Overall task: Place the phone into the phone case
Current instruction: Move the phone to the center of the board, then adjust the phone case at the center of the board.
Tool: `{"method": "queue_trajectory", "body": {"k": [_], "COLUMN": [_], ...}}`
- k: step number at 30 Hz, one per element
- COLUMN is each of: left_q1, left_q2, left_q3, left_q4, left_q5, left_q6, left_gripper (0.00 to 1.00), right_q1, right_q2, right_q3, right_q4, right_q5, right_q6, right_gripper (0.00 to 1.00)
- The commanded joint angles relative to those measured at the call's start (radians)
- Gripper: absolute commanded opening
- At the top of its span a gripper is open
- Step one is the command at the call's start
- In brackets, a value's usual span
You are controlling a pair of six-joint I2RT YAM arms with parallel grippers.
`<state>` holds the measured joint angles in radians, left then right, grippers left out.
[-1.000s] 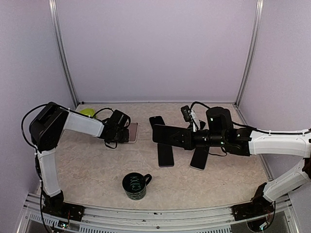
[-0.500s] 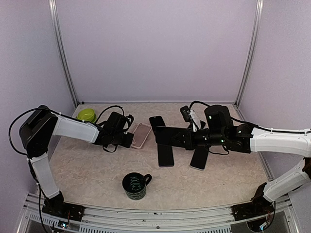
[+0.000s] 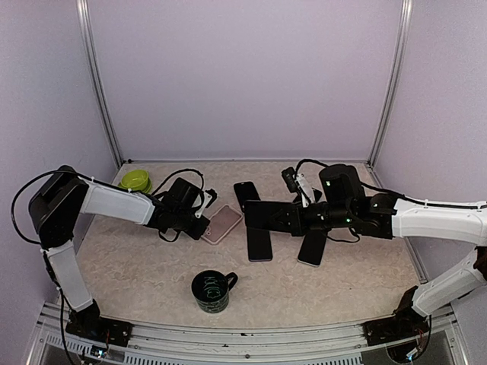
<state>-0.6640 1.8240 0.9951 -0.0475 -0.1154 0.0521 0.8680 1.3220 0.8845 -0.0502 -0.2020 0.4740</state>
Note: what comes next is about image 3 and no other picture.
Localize purple edged black phone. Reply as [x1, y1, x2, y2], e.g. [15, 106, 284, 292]
[247, 227, 273, 262]

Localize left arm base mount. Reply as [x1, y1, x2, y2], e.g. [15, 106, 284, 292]
[65, 311, 133, 348]

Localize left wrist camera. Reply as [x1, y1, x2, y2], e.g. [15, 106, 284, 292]
[193, 189, 218, 218]

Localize silver edged black phone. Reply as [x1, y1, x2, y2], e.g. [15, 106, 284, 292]
[298, 230, 327, 267]

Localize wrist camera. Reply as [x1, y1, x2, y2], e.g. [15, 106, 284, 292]
[193, 189, 218, 218]
[281, 167, 317, 208]

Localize left aluminium frame post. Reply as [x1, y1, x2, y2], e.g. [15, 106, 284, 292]
[76, 0, 124, 168]

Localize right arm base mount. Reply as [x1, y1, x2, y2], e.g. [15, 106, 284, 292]
[363, 310, 431, 346]

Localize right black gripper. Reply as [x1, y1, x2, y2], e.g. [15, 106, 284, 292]
[271, 200, 355, 236]

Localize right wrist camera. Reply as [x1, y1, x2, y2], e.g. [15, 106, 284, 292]
[281, 167, 317, 208]

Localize right aluminium frame post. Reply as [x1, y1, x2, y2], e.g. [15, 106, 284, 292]
[368, 0, 414, 170]

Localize black phone case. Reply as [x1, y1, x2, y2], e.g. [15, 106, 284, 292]
[233, 181, 260, 213]
[293, 188, 323, 203]

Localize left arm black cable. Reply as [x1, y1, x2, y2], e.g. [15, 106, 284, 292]
[10, 169, 202, 365]

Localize front aluminium rail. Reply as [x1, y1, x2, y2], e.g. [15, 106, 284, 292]
[26, 303, 473, 364]

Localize green plastic plate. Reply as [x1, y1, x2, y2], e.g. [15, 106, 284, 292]
[117, 179, 152, 193]

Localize black phone case right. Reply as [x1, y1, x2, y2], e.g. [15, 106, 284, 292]
[293, 188, 323, 203]

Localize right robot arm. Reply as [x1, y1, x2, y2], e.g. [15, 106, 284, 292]
[244, 163, 486, 338]

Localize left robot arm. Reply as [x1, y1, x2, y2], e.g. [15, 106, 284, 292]
[28, 165, 217, 338]

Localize large black phone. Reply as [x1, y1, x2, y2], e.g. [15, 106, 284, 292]
[244, 200, 291, 230]

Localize black mug green print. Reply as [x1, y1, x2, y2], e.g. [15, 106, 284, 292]
[191, 270, 238, 314]

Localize green plastic bowl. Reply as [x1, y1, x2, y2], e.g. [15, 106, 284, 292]
[119, 170, 149, 191]

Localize aluminium frame post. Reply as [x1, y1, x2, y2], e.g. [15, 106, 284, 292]
[368, 0, 414, 170]
[76, 0, 124, 168]

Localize black phone case middle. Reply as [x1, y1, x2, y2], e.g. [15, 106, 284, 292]
[233, 181, 260, 213]

